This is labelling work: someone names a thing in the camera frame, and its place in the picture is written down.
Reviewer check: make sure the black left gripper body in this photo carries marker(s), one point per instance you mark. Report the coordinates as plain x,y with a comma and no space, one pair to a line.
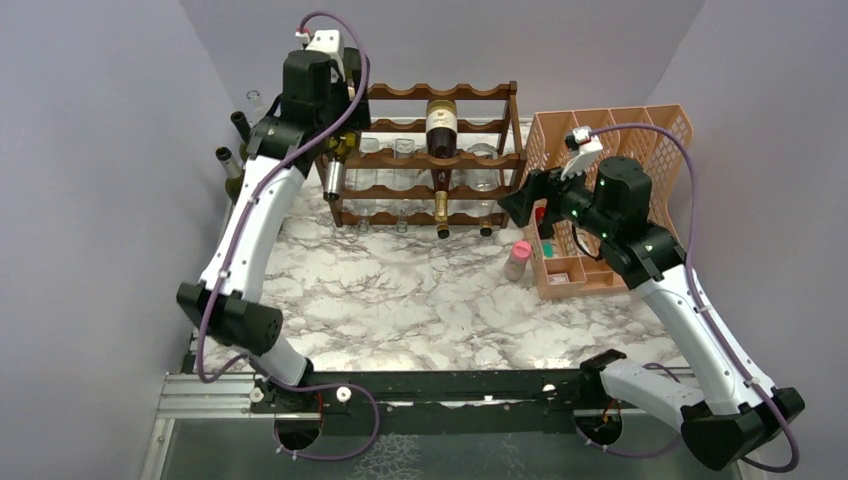
358,119

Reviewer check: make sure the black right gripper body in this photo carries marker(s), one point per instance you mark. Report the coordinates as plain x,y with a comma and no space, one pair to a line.
573,201

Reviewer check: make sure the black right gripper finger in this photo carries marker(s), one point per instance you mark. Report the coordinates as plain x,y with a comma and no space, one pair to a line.
544,182
518,205

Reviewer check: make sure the clear glass bottle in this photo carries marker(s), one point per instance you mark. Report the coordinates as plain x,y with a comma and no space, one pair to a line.
257,104

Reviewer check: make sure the green wine bottle cream label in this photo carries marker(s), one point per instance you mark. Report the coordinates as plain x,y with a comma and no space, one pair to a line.
243,128

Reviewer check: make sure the green wine bottle white label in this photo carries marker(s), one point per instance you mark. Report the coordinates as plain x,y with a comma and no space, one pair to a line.
234,173

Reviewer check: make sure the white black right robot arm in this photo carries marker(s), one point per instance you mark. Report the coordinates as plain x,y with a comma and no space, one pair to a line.
735,408

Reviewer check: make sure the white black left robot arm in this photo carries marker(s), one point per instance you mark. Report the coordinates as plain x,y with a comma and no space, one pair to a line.
321,97

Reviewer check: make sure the pink capped small bottle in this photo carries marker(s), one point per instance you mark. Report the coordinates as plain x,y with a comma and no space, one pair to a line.
515,266

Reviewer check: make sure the clear bottle in lower rack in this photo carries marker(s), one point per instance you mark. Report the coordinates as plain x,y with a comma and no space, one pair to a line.
482,180

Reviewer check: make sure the clear glass in rack middle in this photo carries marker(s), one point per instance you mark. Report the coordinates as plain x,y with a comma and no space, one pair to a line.
404,148

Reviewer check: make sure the dark bottle gold foil neck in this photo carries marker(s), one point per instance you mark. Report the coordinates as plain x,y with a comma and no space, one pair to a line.
441,129

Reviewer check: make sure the brown wooden wine rack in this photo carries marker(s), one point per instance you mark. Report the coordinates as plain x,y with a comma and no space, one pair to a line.
509,163

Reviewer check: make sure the orange plastic file organizer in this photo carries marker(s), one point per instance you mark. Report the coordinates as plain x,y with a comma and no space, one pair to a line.
560,269

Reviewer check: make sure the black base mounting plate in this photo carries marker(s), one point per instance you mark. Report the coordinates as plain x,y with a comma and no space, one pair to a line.
434,402

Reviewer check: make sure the aluminium frame rail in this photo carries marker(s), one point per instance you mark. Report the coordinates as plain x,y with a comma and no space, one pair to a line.
186,396

